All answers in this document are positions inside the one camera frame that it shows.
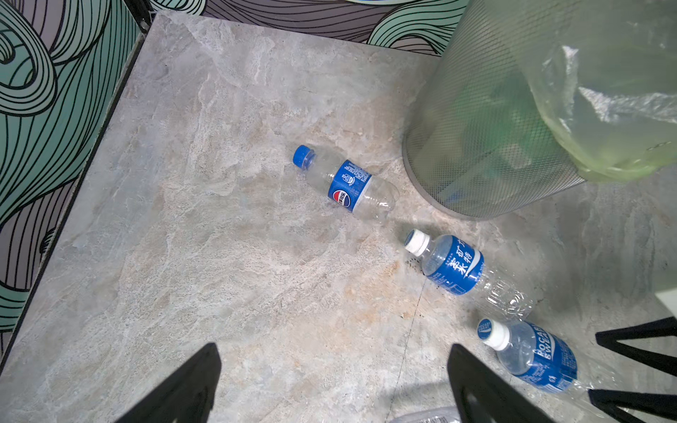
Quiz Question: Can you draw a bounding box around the black left frame post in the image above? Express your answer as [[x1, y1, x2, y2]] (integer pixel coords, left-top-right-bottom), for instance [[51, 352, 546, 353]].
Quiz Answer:
[[124, 0, 153, 35]]

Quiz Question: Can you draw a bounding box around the Pepsi bottle near bin left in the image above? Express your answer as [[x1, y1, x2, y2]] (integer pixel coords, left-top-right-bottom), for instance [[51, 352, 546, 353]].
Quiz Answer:
[[293, 145, 400, 223]]

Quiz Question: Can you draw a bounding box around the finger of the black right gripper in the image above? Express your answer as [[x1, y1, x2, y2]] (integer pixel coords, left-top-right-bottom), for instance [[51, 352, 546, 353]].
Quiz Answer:
[[595, 317, 676, 376], [588, 390, 676, 421]]

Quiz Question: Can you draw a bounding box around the grey mesh waste bin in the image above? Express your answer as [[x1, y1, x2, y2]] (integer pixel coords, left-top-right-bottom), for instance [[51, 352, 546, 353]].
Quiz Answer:
[[402, 1, 583, 220]]

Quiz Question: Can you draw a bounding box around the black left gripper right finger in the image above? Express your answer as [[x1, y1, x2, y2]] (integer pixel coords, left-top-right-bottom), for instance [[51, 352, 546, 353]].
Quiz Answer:
[[447, 344, 553, 423]]

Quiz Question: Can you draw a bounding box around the white cap blue label bottle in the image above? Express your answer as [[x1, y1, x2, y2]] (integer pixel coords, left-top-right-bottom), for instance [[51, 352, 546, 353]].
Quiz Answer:
[[405, 229, 534, 320]]

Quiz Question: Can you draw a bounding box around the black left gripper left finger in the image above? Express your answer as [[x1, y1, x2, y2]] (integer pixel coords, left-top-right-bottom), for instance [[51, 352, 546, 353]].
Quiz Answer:
[[118, 343, 221, 423]]

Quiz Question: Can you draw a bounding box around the crushed clear bottle front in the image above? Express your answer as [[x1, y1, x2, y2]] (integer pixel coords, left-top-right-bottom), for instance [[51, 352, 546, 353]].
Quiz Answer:
[[390, 406, 461, 423]]

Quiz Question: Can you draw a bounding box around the Pocari bottle centre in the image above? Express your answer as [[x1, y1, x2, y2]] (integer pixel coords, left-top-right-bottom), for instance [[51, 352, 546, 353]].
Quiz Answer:
[[476, 318, 627, 405]]

